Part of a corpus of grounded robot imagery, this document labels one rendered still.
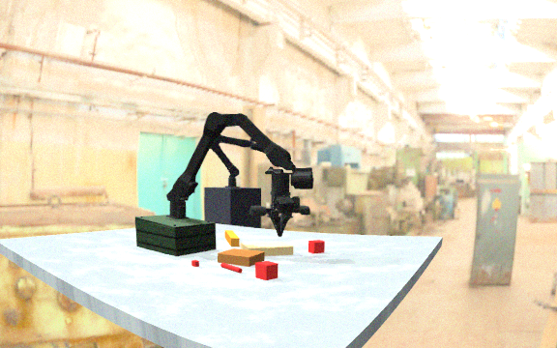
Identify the red bar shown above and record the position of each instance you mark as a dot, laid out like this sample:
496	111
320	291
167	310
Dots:
230	267

